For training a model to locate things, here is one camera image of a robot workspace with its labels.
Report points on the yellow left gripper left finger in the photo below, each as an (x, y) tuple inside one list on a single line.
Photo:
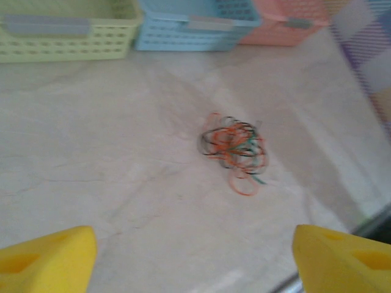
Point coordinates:
[(55, 259)]

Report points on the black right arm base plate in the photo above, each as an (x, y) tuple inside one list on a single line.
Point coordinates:
[(378, 219)]

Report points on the pink plastic basket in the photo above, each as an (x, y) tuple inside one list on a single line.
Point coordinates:
[(275, 33)]

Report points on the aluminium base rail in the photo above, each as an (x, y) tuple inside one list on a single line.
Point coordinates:
[(290, 284)]

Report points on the green plastic basket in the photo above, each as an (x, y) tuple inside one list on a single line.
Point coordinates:
[(61, 45)]

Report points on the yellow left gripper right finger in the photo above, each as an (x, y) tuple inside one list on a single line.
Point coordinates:
[(330, 262)]

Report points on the blue plastic basket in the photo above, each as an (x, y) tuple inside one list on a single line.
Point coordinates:
[(183, 39)]

